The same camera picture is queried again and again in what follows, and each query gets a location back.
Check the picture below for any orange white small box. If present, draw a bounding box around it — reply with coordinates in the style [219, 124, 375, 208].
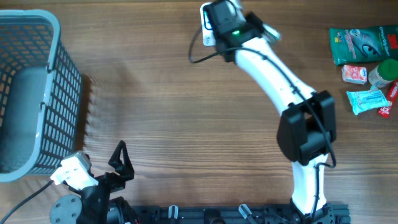
[341, 65, 368, 85]

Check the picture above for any teal white packet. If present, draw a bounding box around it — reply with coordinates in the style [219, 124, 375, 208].
[346, 86, 388, 115]

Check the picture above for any red Nescafe sachet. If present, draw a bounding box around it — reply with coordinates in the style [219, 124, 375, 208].
[378, 80, 398, 118]

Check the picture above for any green cap white bottle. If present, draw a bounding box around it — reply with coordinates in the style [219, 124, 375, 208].
[368, 59, 397, 88]

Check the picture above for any green 3M gloves packet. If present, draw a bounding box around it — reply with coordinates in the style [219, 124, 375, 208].
[329, 25, 397, 65]

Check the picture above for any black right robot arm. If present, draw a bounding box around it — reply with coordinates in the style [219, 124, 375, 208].
[200, 1, 336, 220]

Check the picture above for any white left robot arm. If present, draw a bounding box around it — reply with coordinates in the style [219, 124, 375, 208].
[50, 141, 141, 224]

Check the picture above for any white barcode scanner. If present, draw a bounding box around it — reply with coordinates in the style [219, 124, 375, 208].
[200, 2, 215, 47]

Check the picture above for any grey plastic mesh basket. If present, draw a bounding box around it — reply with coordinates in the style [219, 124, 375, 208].
[1, 9, 83, 183]

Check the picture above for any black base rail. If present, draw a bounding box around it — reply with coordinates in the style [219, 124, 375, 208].
[102, 203, 351, 224]

